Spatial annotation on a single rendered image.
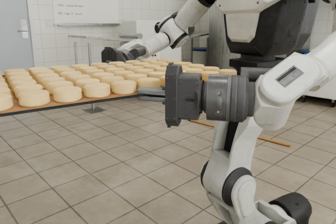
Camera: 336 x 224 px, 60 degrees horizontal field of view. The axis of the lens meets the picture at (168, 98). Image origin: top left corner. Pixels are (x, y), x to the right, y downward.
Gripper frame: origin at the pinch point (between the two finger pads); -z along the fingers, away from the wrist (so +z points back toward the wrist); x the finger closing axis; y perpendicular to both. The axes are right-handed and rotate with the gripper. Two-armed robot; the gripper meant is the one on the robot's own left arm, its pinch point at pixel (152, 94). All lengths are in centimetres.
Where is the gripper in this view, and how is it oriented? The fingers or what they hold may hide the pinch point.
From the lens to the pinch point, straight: 58.1
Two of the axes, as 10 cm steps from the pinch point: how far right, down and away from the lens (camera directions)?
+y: -2.2, 2.3, -9.5
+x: 0.0, -9.7, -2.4
